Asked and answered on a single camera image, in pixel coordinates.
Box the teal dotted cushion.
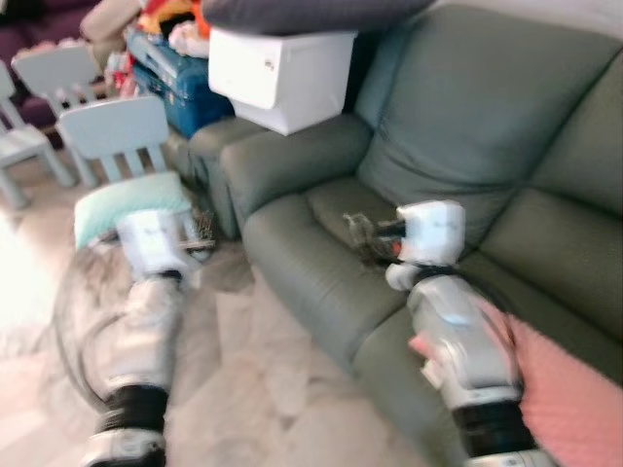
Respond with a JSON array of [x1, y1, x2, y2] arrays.
[[73, 172, 194, 250]]

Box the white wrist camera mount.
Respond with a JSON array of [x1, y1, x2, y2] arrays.
[[114, 206, 192, 280], [396, 200, 467, 267]]

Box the yellow orange clothes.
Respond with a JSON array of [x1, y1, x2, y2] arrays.
[[135, 0, 212, 38]]

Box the red white clothes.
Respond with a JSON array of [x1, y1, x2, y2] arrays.
[[101, 47, 134, 100]]

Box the light blue child chair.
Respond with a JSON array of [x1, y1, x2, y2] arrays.
[[57, 94, 211, 256], [11, 43, 104, 114], [0, 63, 76, 211]]

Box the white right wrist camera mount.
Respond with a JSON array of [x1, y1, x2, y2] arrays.
[[396, 200, 467, 267]]

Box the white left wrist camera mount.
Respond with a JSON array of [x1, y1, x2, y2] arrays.
[[114, 206, 192, 280]]

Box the purple sofa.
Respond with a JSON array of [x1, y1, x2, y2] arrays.
[[0, 0, 103, 129]]

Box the green leather sofa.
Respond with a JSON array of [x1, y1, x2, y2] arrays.
[[185, 0, 623, 467]]

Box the pink pillow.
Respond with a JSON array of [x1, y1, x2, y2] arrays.
[[409, 292, 623, 467]]

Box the white storage box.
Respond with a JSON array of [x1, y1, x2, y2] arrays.
[[206, 26, 359, 136]]

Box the dark grey cushion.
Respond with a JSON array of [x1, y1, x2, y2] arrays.
[[199, 0, 436, 36]]

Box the beige cushion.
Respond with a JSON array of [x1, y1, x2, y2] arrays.
[[79, 0, 144, 43]]

